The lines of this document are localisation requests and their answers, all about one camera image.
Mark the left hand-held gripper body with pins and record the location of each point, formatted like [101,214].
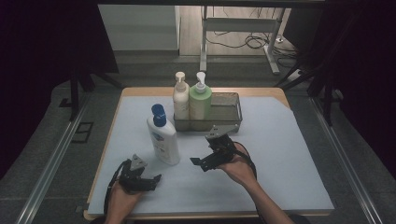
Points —
[134,180]

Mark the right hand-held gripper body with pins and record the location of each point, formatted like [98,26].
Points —
[222,149]

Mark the white bottle with blue pump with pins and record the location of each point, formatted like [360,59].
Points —
[163,143]

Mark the green bottle with white pump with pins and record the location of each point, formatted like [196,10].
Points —
[200,102]

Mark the cream pump lotion bottle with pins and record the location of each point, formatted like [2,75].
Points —
[181,99]

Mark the person's left hand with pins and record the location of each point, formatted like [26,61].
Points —
[123,199]

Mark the person's right hand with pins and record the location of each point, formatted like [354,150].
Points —
[238,171]

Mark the pale blue table mat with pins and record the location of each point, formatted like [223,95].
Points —
[280,174]

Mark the white power strip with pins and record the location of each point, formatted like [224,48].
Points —
[294,76]

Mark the black tripod stand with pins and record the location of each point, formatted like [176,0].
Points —
[74,93]

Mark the black metal stand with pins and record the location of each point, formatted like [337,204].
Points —
[327,99]

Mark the white cabinet panel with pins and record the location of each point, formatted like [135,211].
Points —
[140,28]

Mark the dark curtain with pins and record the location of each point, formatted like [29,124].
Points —
[364,62]
[37,62]

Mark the aluminium rail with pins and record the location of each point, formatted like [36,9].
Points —
[49,168]
[342,161]

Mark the white metal stand frame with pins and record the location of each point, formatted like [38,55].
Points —
[239,24]

